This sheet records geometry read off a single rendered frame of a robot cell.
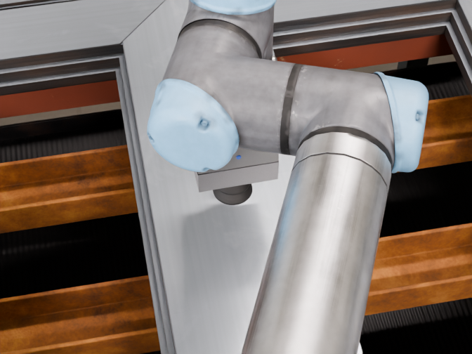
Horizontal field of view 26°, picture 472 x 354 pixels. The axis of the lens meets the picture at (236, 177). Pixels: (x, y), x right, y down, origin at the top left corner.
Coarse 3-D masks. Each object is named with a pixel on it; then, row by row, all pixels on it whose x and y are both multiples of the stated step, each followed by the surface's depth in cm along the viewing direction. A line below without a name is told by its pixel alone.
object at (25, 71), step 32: (448, 0) 135; (288, 32) 134; (320, 32) 134; (352, 32) 136; (384, 32) 136; (416, 32) 137; (448, 32) 136; (0, 64) 129; (32, 64) 130; (64, 64) 130; (96, 64) 131; (128, 96) 127; (128, 128) 126; (160, 288) 110; (160, 320) 110
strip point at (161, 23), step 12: (168, 0) 135; (180, 0) 135; (156, 12) 134; (168, 12) 134; (180, 12) 134; (144, 24) 132; (156, 24) 132; (168, 24) 132; (180, 24) 132; (132, 36) 131; (144, 36) 131; (156, 36) 131; (168, 36) 131
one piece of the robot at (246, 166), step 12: (240, 156) 102; (252, 156) 103; (264, 156) 103; (276, 156) 103; (228, 168) 103; (240, 168) 104; (252, 168) 104; (264, 168) 105; (276, 168) 105; (204, 180) 104; (216, 180) 104; (228, 180) 105; (240, 180) 105; (252, 180) 106; (264, 180) 106
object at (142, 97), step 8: (136, 88) 126; (144, 88) 126; (152, 88) 126; (136, 96) 125; (144, 96) 125; (152, 96) 125; (136, 104) 124; (144, 104) 124; (136, 112) 123; (144, 112) 123; (136, 120) 122; (144, 120) 122; (144, 128) 122; (144, 136) 121
